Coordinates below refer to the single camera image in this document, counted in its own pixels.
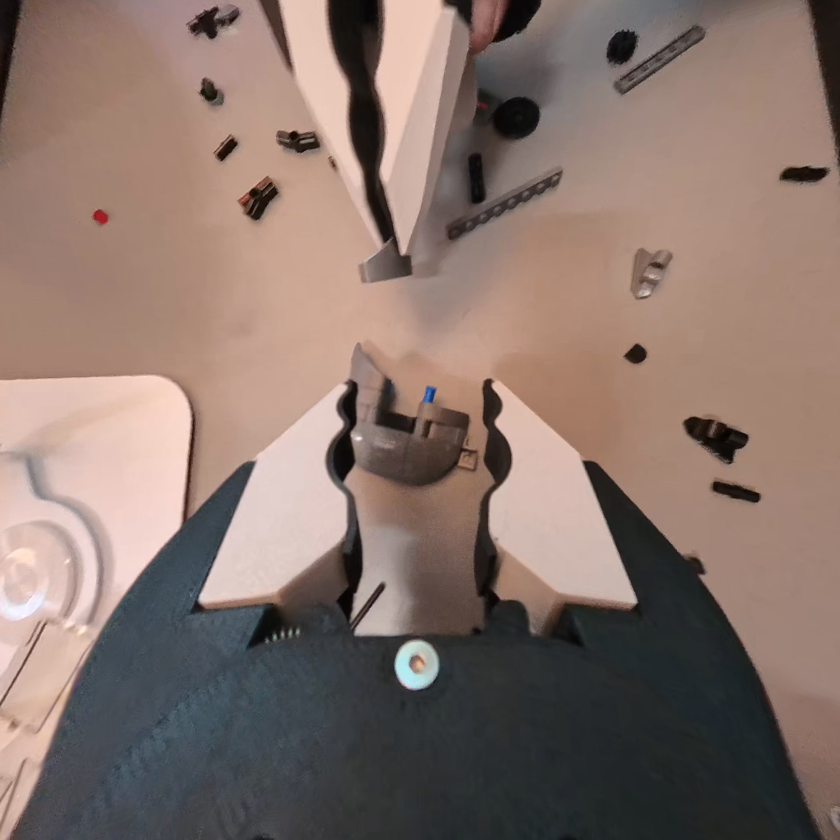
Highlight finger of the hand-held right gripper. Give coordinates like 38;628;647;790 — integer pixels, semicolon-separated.
277;0;398;247
357;0;480;278

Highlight long grey lego plate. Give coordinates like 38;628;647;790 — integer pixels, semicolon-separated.
446;168;564;240

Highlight grey lego assembly blue pins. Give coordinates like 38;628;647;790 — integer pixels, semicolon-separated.
346;341;472;488

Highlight black connector with brown axle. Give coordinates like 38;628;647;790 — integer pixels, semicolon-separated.
238;176;280;222

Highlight clear sticker sheet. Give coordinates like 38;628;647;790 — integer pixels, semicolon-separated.
0;617;93;808

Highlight person's right hand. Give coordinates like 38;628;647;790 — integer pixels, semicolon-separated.
467;0;509;55

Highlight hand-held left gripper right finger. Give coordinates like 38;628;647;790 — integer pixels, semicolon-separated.
474;377;639;636

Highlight grey curved lego panel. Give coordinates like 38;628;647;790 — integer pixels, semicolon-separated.
358;238;413;284

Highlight grey triangular lego piece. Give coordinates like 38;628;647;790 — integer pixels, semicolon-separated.
630;247;673;301

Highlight black lego disc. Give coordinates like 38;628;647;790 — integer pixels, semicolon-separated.
492;96;542;140

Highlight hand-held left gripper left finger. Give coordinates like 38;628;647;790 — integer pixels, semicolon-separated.
197;381;362;621

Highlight grey lego beam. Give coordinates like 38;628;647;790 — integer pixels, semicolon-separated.
613;25;706;95

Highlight black lego wedge panel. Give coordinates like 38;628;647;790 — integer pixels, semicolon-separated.
682;415;749;465

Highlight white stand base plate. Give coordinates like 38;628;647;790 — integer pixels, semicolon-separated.
0;374;196;828

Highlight black lego cross connector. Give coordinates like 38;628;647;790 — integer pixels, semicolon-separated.
187;5;242;38

